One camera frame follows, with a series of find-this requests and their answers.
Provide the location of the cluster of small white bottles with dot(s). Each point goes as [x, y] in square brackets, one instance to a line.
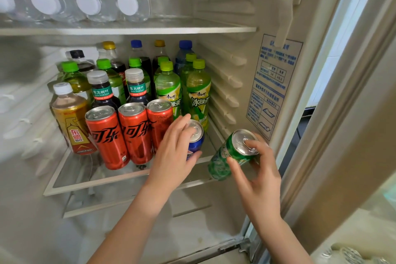
[349, 256]

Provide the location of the blue Pepsi can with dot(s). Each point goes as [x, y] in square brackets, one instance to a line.
[196, 141]

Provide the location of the person's left forearm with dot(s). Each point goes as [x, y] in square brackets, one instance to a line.
[130, 229]

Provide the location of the glass fridge shelf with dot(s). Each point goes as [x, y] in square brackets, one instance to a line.
[185, 29]
[92, 181]

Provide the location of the cola bottle yellow cap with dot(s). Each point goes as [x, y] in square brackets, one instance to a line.
[160, 43]
[109, 45]

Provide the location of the iced tea bottle black cap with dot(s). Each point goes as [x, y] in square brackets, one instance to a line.
[77, 54]

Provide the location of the person's left hand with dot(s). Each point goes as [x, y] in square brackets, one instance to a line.
[171, 164]

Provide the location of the person's right forearm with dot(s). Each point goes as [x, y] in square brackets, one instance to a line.
[284, 242]

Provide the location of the blue sports drink bottle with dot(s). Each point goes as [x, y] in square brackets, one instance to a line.
[185, 45]

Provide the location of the green Sprite can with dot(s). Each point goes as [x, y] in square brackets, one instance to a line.
[226, 155]

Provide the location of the person's right hand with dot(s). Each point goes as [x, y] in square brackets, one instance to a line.
[266, 192]

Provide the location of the glass crisper cover shelf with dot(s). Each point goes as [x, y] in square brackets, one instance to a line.
[92, 208]

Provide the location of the blue instruction sticker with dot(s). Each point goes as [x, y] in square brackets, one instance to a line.
[272, 87]

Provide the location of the orange energy drink bottle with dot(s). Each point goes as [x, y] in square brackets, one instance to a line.
[71, 118]

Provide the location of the white refrigerator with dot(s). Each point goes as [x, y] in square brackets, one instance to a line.
[247, 0]

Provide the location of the cola bottle blue cap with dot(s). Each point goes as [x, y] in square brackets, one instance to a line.
[136, 44]

